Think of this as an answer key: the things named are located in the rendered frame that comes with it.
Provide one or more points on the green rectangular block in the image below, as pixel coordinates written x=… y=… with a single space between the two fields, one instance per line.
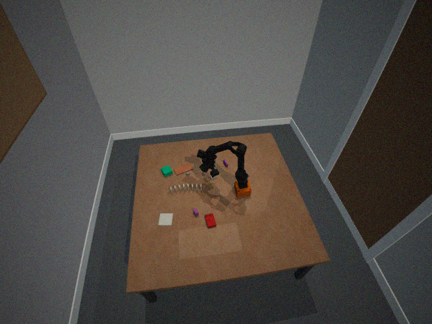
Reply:
x=166 y=171

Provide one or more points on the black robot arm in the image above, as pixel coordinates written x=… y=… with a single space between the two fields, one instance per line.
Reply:
x=241 y=174

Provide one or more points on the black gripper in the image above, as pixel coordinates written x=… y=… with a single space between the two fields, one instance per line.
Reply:
x=214 y=171

